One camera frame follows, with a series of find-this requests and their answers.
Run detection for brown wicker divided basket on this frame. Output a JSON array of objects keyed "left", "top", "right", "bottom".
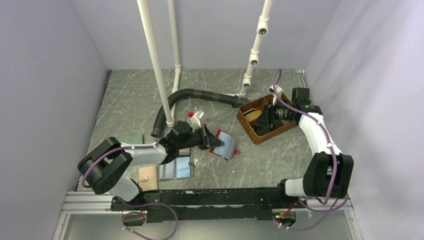
[{"left": 236, "top": 94, "right": 298, "bottom": 145}]

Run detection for blue card holder orange card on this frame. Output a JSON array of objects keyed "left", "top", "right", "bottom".
[{"left": 179, "top": 148, "right": 191, "bottom": 156}]

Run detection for open blue grey card holder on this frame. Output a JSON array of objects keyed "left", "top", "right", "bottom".
[{"left": 158, "top": 156, "right": 192, "bottom": 181}]

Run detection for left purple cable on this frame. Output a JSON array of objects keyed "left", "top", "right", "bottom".
[{"left": 80, "top": 140, "right": 161, "bottom": 188}]

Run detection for beige snap card holder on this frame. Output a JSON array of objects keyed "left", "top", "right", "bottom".
[{"left": 138, "top": 165, "right": 159, "bottom": 192}]

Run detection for gold cards in basket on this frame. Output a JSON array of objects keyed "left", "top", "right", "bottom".
[{"left": 242, "top": 108, "right": 263, "bottom": 123}]

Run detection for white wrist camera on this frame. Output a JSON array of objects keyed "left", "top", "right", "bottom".
[
  {"left": 187, "top": 110, "right": 204, "bottom": 130},
  {"left": 268, "top": 85, "right": 284, "bottom": 98}
]

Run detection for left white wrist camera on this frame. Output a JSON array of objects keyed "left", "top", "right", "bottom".
[{"left": 187, "top": 110, "right": 204, "bottom": 130}]

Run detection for red leather card holder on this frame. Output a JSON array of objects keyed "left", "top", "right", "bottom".
[{"left": 209, "top": 129, "right": 241, "bottom": 161}]

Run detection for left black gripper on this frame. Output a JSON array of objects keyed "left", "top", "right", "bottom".
[{"left": 177, "top": 123, "right": 224, "bottom": 151}]

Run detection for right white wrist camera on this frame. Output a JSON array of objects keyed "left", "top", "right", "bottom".
[{"left": 268, "top": 85, "right": 284, "bottom": 98}]

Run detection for green card holder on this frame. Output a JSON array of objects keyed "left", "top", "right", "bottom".
[{"left": 117, "top": 133, "right": 145, "bottom": 145}]

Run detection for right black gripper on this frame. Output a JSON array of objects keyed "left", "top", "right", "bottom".
[{"left": 253, "top": 98, "right": 295, "bottom": 128}]

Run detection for black corrugated hose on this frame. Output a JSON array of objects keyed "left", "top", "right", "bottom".
[{"left": 150, "top": 88, "right": 251, "bottom": 139}]

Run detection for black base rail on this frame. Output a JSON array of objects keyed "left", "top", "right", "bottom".
[{"left": 110, "top": 185, "right": 300, "bottom": 223}]

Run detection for white rear pole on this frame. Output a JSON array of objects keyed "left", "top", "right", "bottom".
[{"left": 165, "top": 0, "right": 182, "bottom": 96}]

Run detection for white pole with fittings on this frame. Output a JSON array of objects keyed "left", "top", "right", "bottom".
[{"left": 238, "top": 0, "right": 273, "bottom": 96}]

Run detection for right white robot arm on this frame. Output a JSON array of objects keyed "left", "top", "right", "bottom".
[{"left": 252, "top": 86, "right": 354, "bottom": 208}]

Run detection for white front pole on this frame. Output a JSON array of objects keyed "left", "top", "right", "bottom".
[{"left": 137, "top": 0, "right": 174, "bottom": 127}]

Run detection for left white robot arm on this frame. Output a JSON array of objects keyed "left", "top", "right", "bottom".
[{"left": 77, "top": 121, "right": 225, "bottom": 210}]

